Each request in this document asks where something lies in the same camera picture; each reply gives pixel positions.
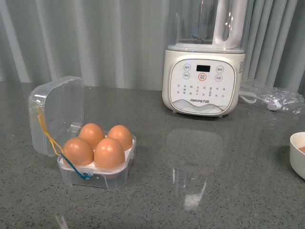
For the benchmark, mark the brown top egg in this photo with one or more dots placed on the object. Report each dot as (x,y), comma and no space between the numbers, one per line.
(109,154)

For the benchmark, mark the brown egg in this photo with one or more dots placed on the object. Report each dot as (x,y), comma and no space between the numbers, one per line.
(109,154)
(302,149)

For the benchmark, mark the brown egg back right box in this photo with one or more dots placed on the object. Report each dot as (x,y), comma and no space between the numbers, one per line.
(121,134)

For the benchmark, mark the brown egg box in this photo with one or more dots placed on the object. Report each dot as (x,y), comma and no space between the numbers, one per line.
(92,133)
(78,151)
(121,134)

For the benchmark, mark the brown egg back left box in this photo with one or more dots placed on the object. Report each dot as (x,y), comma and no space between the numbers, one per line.
(92,133)

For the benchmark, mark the brown egg front left box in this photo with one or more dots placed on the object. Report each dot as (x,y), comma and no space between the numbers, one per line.
(78,151)

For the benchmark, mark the clear plastic egg box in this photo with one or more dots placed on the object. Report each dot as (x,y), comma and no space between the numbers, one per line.
(56,111)

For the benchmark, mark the brown egg left in bowl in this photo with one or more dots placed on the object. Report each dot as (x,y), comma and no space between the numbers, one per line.
(302,149)

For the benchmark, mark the white Joyoung blender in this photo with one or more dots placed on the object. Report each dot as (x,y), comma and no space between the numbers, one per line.
(204,57)

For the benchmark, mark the grey curtain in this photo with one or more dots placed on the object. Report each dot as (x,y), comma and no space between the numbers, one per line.
(121,43)

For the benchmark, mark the clear plastic bag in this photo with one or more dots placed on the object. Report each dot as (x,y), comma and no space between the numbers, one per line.
(269,98)

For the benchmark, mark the white round bowl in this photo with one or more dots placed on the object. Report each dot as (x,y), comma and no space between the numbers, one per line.
(297,157)

